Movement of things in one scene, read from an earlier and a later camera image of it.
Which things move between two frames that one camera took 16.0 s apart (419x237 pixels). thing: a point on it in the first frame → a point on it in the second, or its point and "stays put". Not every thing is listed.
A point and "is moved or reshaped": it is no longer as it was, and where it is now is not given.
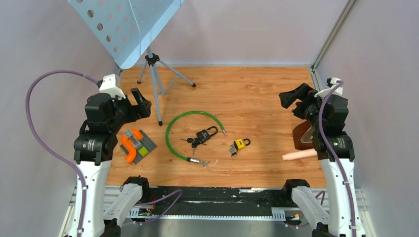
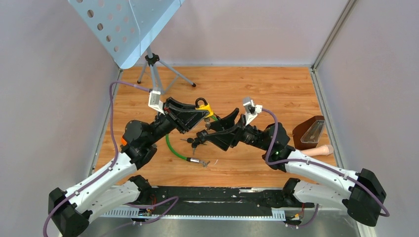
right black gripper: [304, 91] → [225, 138]
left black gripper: [142, 110] → [187, 116]
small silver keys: [204, 163] stays put
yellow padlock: [240, 143] is moved or reshaped
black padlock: [204, 135] stays put
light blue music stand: [126, 28] stays put
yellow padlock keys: [232, 149] → [208, 124]
